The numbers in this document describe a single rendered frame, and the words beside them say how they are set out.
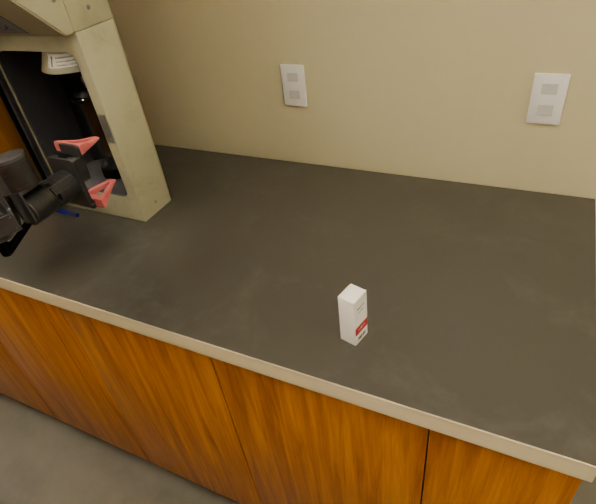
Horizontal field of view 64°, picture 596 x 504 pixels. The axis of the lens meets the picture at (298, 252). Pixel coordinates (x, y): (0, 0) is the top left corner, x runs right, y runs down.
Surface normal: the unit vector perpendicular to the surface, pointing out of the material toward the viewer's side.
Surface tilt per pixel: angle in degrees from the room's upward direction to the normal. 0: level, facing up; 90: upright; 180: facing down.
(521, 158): 90
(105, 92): 90
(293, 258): 0
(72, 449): 0
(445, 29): 90
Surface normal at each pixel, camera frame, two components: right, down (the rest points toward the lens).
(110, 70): 0.90, 0.18
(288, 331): -0.11, -0.78
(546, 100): -0.42, 0.60
